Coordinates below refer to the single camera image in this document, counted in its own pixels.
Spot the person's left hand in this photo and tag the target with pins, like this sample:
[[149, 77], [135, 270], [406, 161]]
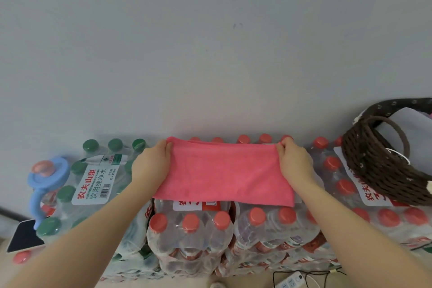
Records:
[[152, 166]]

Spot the person's right hand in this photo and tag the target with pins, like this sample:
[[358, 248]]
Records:
[[297, 163]]

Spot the brown wicker basket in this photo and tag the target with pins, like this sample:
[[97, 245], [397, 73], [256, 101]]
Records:
[[368, 169]]

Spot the pink towel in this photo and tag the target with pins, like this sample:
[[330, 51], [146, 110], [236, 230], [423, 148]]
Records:
[[226, 173]]

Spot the grey towel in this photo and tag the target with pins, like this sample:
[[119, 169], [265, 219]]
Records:
[[418, 139]]

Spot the person's right forearm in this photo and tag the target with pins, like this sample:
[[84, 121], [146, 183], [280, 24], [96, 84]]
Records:
[[364, 240]]

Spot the person's left forearm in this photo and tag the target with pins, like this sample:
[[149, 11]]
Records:
[[77, 240]]

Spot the person's left shoe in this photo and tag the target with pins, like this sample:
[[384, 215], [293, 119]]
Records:
[[217, 285]]

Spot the stack of bottled water packs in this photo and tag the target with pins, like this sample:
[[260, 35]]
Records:
[[189, 240]]

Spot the white zip tie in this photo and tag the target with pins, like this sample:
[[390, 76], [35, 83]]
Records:
[[400, 154]]

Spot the clear jug with blue lid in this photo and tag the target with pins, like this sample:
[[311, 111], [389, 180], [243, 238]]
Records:
[[47, 173]]

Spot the white power strip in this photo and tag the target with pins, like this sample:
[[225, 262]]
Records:
[[290, 280]]

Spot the black smartphone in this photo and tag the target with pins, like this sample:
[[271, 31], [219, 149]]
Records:
[[22, 237]]

